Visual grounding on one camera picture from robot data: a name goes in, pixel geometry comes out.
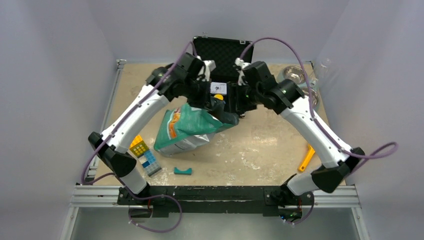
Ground purple cable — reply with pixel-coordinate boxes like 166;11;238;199
239;37;399;160
80;40;198;186

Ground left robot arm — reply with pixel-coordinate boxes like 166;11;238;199
88;52;216;205

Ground toy brick block stack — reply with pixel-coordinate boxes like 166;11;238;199
129;135;162;177

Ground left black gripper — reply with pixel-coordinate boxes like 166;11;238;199
183;77;214;111

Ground aluminium frame rail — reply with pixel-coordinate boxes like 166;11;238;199
59;58;372;240

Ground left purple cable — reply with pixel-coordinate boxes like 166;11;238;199
80;40;198;186

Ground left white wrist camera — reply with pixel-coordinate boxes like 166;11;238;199
196;55;216;82

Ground yellow plastic scoop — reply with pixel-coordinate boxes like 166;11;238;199
297;143;316;173

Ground green pet food bag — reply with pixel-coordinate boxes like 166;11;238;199
153;103;240;156

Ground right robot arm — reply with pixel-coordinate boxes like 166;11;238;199
234;58;364;204

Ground teal curved block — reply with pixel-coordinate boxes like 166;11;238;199
173;167;193;176

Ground black poker chip case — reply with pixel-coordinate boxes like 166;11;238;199
192;36;251;113

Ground clear glass jar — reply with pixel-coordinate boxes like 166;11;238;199
313;58;332;87

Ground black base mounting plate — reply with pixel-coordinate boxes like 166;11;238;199
116;185;314;219

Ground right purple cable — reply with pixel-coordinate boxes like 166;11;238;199
239;37;399;160

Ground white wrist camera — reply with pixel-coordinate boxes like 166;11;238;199
234;57;251;86
196;55;216;82

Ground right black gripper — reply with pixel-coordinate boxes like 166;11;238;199
223;80;263;113

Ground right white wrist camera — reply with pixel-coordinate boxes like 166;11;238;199
234;57;251;86

